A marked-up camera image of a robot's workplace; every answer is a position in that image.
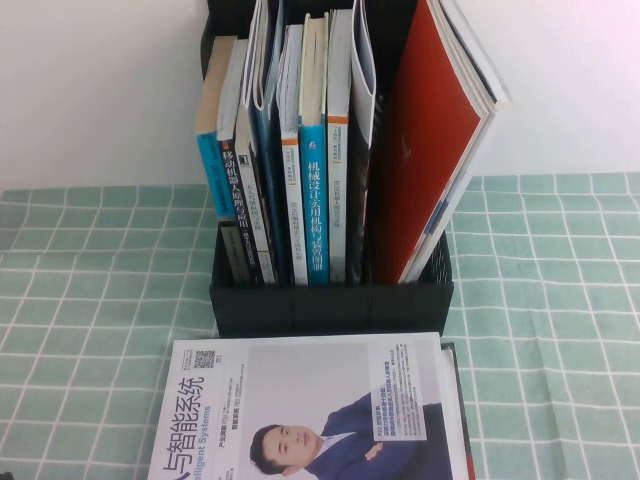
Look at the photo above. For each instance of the blue spine mechanical design book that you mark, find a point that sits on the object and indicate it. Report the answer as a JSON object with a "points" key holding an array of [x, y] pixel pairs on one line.
{"points": [[315, 200]]}

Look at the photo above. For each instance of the white car suspension book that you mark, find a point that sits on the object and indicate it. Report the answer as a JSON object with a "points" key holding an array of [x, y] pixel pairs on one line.
{"points": [[457, 395]]}

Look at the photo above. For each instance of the white portrait cover magazine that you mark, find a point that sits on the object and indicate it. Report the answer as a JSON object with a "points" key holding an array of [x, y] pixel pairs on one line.
{"points": [[300, 380]]}

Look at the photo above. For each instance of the black spine robot book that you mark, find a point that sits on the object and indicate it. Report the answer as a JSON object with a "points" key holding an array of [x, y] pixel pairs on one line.
{"points": [[231, 175]]}

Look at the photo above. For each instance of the grey spine thin book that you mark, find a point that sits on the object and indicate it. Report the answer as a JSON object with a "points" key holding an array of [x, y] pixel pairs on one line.
{"points": [[254, 205]]}

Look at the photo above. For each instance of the black mesh book holder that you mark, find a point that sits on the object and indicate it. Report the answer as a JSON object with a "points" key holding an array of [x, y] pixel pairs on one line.
{"points": [[330, 310]]}

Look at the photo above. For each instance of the red cover magazine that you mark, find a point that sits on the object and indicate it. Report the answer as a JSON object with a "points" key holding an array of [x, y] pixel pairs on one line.
{"points": [[425, 150]]}

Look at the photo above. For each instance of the blue cover magazine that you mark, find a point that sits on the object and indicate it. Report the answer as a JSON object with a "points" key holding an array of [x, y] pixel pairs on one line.
{"points": [[265, 150]]}

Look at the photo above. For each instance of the dark grey spine book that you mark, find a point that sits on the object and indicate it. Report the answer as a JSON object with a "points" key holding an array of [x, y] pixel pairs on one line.
{"points": [[235, 255]]}

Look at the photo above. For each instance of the cyan spine book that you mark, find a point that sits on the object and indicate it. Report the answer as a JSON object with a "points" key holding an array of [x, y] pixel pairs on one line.
{"points": [[212, 170]]}

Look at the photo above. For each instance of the green checked tablecloth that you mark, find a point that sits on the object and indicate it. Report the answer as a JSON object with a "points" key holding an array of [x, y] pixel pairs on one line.
{"points": [[550, 300]]}

